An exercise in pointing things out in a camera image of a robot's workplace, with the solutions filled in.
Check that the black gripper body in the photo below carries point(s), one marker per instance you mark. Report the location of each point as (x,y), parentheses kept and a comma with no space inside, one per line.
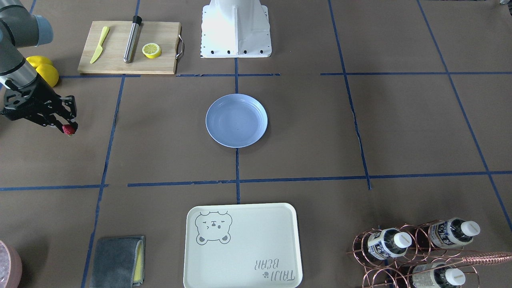
(38,97)

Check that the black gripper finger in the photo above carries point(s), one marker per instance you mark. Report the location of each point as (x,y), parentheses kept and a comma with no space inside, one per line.
(48,120)
(70,102)

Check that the red strawberry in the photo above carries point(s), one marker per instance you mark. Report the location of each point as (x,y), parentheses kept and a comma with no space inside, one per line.
(68,130)

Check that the blue plate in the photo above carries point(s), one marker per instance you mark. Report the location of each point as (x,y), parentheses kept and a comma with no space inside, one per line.
(236,120)

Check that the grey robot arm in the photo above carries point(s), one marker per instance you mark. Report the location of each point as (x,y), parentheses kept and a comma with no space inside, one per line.
(19,28)

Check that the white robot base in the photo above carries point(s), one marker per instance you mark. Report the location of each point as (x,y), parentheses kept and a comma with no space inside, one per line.
(235,29)

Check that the yellow lemon front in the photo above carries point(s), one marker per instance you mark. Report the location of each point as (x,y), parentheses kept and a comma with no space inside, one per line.
(49,73)

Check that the yellow lemon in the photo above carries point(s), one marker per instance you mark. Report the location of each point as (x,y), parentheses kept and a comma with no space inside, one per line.
(38,60)
(49,73)

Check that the yellow lemon rear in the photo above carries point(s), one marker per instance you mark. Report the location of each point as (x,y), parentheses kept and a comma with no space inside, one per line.
(38,60)

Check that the wooden cutting board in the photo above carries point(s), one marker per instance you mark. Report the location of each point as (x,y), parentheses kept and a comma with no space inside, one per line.
(165,34)

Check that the yellow plastic knife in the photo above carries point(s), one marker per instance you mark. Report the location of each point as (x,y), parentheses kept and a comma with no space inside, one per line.
(99,48)

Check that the half lemon slice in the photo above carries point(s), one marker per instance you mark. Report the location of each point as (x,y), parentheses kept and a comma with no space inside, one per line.
(151,50)

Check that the steel cylinder black cap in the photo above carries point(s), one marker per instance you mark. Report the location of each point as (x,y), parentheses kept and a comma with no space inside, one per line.
(130,46)

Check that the pink bowl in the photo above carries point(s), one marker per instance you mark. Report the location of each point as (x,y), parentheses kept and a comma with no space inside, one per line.
(11,266)

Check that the grey yellow folded cloth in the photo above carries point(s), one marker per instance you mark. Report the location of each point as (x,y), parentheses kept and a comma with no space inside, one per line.
(119,262)

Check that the cream bear tray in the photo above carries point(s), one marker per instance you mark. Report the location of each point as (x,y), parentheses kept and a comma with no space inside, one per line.
(242,246)

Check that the water bottle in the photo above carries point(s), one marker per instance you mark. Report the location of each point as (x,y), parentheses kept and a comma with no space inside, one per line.
(436,275)
(387,243)
(453,233)

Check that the water bottle bottom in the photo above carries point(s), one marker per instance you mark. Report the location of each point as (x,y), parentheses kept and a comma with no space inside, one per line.
(436,275)

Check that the copper wire bottle rack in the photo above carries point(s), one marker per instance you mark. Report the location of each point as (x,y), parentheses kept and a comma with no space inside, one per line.
(394,272)

